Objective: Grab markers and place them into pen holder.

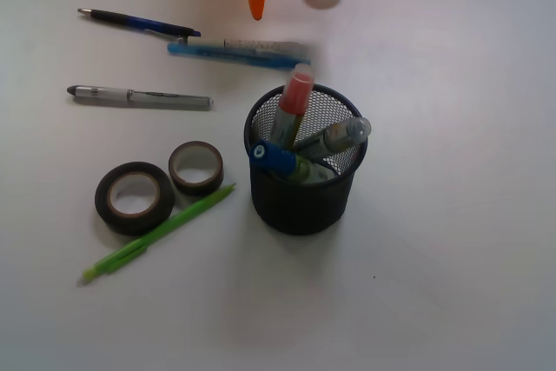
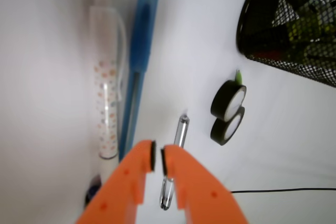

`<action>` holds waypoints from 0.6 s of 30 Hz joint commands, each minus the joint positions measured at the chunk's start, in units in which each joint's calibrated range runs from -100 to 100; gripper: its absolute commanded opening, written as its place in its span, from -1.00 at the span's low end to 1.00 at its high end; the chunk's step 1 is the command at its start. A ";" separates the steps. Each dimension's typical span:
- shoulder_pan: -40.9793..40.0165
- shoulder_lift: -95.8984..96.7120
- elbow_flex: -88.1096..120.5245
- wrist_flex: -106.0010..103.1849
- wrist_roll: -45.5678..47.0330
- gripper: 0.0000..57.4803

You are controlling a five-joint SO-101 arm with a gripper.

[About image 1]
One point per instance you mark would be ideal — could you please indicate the red capped marker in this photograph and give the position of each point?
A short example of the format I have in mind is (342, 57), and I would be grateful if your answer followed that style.
(292, 106)

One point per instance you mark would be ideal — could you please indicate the blue capped marker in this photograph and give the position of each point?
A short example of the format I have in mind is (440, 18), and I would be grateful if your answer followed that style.
(283, 163)

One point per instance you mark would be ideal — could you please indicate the black capped marker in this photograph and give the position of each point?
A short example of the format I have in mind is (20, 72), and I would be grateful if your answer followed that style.
(334, 139)

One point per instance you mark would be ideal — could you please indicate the white pen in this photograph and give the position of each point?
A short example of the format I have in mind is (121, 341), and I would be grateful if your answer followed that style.
(291, 48)

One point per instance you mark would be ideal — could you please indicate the light blue pen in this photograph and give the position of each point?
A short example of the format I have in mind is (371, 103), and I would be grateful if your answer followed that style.
(269, 60)

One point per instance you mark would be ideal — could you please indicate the dark blue ballpoint pen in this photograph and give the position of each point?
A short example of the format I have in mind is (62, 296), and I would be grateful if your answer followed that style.
(138, 23)

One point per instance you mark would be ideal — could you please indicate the silver pen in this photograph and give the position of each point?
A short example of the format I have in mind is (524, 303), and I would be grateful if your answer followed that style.
(138, 99)

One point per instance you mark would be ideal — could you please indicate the black mesh pen holder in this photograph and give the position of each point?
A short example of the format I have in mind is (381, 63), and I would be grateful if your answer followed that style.
(295, 209)

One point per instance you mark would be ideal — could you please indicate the small black tape roll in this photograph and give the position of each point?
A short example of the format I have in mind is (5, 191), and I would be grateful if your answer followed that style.
(196, 168)

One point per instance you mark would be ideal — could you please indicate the large black tape roll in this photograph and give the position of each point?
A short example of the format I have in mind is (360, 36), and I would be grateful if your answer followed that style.
(134, 198)

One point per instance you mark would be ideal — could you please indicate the green mechanical pencil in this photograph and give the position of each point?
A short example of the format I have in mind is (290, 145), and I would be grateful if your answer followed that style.
(128, 253)

